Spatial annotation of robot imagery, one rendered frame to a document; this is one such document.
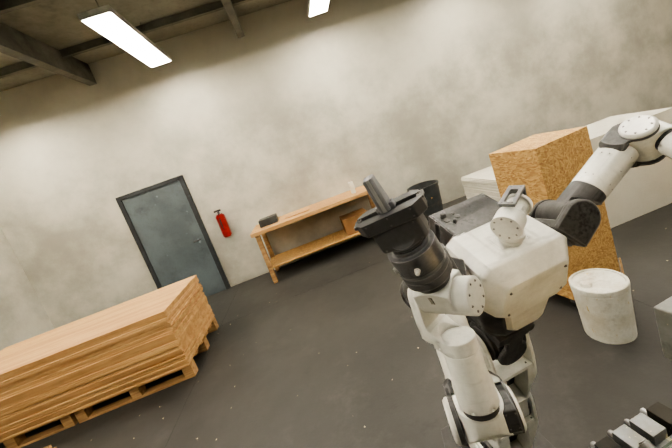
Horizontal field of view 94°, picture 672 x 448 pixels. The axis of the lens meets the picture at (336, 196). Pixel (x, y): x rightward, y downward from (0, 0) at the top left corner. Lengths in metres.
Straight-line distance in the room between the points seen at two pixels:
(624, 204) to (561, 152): 1.74
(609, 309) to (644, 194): 2.12
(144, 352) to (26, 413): 1.22
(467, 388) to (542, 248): 0.40
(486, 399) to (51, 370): 4.13
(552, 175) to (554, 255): 1.73
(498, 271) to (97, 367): 3.89
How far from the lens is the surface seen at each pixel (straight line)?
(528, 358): 1.31
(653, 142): 1.15
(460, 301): 0.57
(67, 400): 4.53
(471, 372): 0.65
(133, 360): 4.03
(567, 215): 1.00
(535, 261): 0.89
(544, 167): 2.56
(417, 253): 0.52
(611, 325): 2.64
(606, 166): 1.10
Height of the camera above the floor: 1.70
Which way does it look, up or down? 8 degrees down
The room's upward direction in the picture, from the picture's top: 20 degrees counter-clockwise
